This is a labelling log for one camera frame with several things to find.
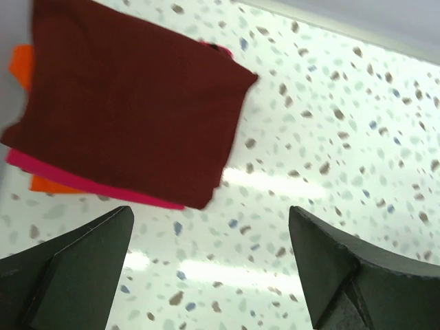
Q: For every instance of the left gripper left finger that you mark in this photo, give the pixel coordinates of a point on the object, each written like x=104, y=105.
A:
x=70, y=281

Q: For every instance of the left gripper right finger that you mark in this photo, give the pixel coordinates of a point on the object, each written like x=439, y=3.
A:
x=349, y=283

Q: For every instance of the dark red t-shirt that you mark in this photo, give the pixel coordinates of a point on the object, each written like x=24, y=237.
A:
x=88, y=22

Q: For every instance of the folded pink t-shirt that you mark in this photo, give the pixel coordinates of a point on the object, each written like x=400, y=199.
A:
x=86, y=182

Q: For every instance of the folded orange t-shirt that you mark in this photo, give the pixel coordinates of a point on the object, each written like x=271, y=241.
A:
x=21, y=67

